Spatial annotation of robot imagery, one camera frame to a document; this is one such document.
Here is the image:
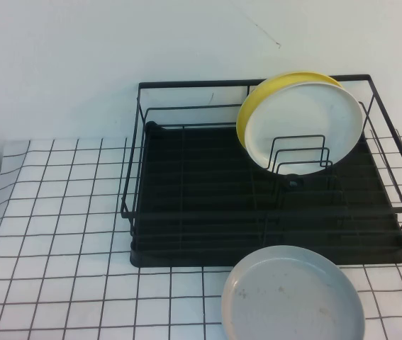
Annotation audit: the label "white plate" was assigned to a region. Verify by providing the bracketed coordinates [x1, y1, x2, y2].
[245, 81, 365, 176]

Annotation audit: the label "yellow plate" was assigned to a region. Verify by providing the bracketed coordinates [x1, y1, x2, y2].
[235, 71, 345, 152]

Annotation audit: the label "grey-blue plate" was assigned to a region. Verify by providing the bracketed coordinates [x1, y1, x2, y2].
[220, 244, 367, 340]

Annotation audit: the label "white black-grid tablecloth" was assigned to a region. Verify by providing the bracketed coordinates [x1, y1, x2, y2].
[0, 127, 402, 340]

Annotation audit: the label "black wire dish rack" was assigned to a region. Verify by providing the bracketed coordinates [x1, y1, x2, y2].
[129, 121, 402, 268]
[121, 73, 402, 249]

